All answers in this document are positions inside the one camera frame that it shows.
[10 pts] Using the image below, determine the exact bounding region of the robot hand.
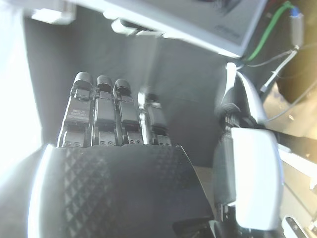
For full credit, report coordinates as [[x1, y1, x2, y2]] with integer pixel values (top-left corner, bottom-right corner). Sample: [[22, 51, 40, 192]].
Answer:
[[26, 61, 285, 238]]

